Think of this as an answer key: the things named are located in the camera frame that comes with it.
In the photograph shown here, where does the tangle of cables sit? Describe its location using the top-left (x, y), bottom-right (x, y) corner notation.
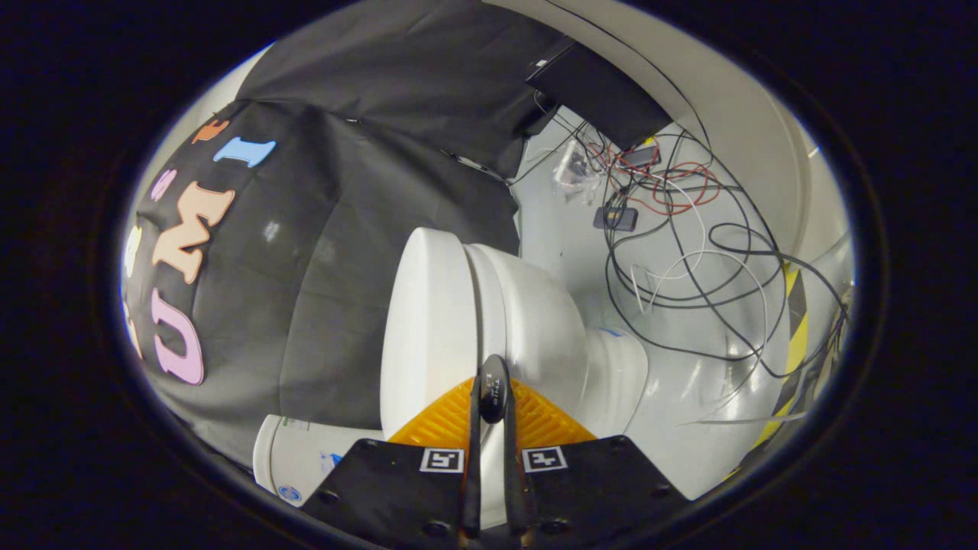
top-left (508, 92), bottom-right (850, 429)

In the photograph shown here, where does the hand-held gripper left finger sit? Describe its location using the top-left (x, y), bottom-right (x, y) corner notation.
top-left (302, 374), bottom-right (484, 550)

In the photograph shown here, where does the black backdrop cloth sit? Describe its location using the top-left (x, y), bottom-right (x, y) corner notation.
top-left (126, 0), bottom-right (581, 468)

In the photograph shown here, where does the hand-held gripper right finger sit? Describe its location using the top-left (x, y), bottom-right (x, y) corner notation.
top-left (502, 378), bottom-right (692, 550)

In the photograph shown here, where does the black flat board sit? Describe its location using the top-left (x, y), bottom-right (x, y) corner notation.
top-left (526, 42), bottom-right (674, 150)

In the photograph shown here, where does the yellow black striped tape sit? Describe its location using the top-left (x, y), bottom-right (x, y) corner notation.
top-left (730, 262), bottom-right (812, 478)

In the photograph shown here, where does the clear plastic bag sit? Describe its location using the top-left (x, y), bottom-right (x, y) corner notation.
top-left (553, 139), bottom-right (604, 205)

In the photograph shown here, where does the small black power adapter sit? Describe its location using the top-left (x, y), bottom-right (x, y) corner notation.
top-left (593, 205), bottom-right (640, 233)

